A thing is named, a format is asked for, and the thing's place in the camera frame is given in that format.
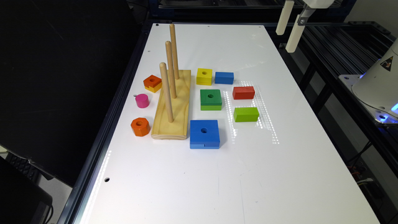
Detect black panel on left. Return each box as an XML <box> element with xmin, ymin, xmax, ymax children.
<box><xmin>1</xmin><ymin>0</ymin><xmax>140</xmax><ymax>185</ymax></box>

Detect orange and yellow hexagonal block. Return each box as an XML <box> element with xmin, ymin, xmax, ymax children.
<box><xmin>143</xmin><ymin>75</ymin><xmax>162</xmax><ymax>93</ymax></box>

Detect wooden peg base board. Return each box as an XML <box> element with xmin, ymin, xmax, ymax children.
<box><xmin>151</xmin><ymin>70</ymin><xmax>191</xmax><ymax>140</ymax></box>

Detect small blue rectangular block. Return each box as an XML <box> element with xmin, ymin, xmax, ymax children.
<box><xmin>215</xmin><ymin>72</ymin><xmax>234</xmax><ymax>85</ymax></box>

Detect orange octagonal block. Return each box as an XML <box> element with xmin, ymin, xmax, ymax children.
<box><xmin>131</xmin><ymin>118</ymin><xmax>150</xmax><ymax>137</ymax></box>

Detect wooden peg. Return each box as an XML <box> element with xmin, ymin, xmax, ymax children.
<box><xmin>159</xmin><ymin>62</ymin><xmax>174</xmax><ymax>123</ymax></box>
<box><xmin>165</xmin><ymin>41</ymin><xmax>177</xmax><ymax>98</ymax></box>
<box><xmin>170</xmin><ymin>24</ymin><xmax>179</xmax><ymax>80</ymax></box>

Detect middle wooden peg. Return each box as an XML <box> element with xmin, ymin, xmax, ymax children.
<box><xmin>165</xmin><ymin>41</ymin><xmax>177</xmax><ymax>98</ymax></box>

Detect yellow square block with hole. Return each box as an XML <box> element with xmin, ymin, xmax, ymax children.
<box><xmin>196</xmin><ymin>68</ymin><xmax>212</xmax><ymax>85</ymax></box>

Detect pink cylinder block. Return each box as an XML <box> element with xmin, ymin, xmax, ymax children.
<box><xmin>135</xmin><ymin>94</ymin><xmax>150</xmax><ymax>108</ymax></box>

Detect large blue square block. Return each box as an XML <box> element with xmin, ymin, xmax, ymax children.
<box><xmin>190</xmin><ymin>120</ymin><xmax>220</xmax><ymax>149</ymax></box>

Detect front wooden peg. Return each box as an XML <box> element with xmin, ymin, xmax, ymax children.
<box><xmin>159</xmin><ymin>62</ymin><xmax>174</xmax><ymax>123</ymax></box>

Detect rear wooden peg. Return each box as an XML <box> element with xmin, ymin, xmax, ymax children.
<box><xmin>170</xmin><ymin>24</ymin><xmax>179</xmax><ymax>80</ymax></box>

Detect green square block with hole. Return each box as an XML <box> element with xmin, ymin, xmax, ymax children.
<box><xmin>200</xmin><ymin>89</ymin><xmax>222</xmax><ymax>111</ymax></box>

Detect red rectangular block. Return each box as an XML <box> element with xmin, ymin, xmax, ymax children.
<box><xmin>233</xmin><ymin>86</ymin><xmax>255</xmax><ymax>100</ymax></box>

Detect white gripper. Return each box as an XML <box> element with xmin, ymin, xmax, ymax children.
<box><xmin>275</xmin><ymin>0</ymin><xmax>334</xmax><ymax>53</ymax></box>

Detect light green rectangular block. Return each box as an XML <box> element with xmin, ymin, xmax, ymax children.
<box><xmin>234</xmin><ymin>107</ymin><xmax>259</xmax><ymax>122</ymax></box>

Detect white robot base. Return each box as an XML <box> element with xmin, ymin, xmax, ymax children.
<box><xmin>339</xmin><ymin>42</ymin><xmax>397</xmax><ymax>126</ymax></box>

